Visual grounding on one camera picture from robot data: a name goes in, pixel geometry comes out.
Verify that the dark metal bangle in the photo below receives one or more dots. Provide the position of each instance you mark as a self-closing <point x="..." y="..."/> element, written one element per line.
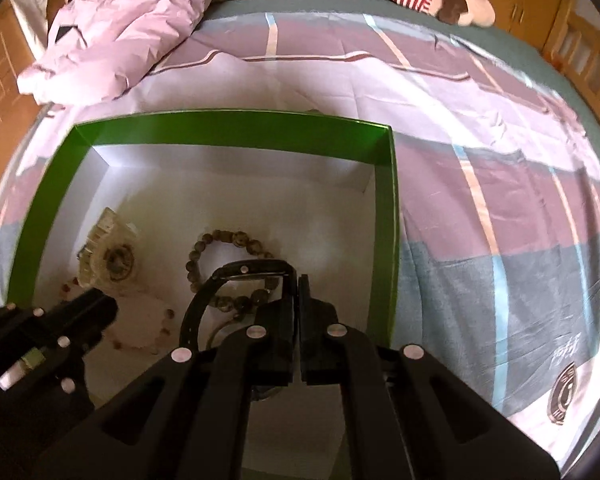
<point x="222" y="331"/>

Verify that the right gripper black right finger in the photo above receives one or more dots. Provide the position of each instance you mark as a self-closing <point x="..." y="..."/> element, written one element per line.
<point x="407" y="416"/>

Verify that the plaid bed sheet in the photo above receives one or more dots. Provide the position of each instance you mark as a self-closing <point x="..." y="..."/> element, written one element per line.
<point x="497" y="180"/>

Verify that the pink folded quilt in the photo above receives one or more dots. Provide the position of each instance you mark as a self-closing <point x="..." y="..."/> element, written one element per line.
<point x="99" y="49"/>

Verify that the green cardboard box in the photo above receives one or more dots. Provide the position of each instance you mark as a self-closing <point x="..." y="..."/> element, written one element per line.
<point x="317" y="191"/>

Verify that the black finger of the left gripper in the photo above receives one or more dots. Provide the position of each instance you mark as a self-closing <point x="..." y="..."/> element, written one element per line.
<point x="35" y="335"/>

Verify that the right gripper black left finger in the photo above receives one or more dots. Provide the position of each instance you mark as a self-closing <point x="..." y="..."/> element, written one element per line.
<point x="182" y="420"/>

